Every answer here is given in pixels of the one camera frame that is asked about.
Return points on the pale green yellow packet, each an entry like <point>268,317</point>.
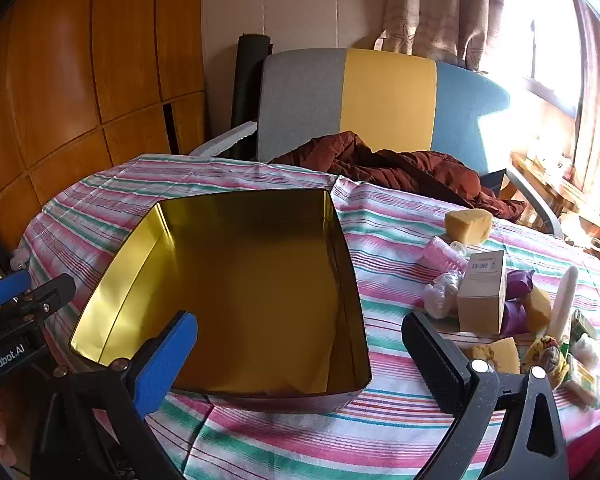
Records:
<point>582,382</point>

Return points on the red fringed blanket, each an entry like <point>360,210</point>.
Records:
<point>597,452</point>

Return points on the gold tin box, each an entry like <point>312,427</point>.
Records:
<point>260,285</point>

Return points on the bright window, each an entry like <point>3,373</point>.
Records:
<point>530,35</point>

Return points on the grey yellow blue chair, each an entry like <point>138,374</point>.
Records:
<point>390,105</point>

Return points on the beige curtain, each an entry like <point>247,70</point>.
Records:
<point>430,5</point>
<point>597,110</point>

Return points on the striped tablecloth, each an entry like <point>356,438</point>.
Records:
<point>385,232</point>

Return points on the yellow sponge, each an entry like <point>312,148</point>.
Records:
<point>502,352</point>
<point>469,226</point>
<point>537,310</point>

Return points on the pink hair roller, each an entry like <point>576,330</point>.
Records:
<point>440,256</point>

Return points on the tape roll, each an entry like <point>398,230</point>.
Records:
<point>597,246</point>

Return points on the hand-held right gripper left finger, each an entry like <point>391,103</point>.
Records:
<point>165,360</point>

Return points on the black rolled mat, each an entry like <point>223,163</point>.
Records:
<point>247,85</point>

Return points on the brown quilted jacket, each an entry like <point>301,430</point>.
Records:
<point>405,170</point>

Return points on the wooden side table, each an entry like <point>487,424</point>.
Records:
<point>555,185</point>

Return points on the wooden wardrobe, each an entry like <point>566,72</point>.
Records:
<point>55,85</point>

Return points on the clear plastic bag bundle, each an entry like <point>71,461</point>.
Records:
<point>442,292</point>

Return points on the white tube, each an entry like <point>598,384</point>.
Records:
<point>565,300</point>

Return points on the yellow striped sock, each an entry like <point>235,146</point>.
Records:
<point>550,360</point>

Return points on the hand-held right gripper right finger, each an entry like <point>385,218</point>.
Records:
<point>440,360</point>

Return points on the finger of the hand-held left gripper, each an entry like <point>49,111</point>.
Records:
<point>5,287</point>
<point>55,292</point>

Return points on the small cardboard box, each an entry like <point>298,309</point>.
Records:
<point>480,300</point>

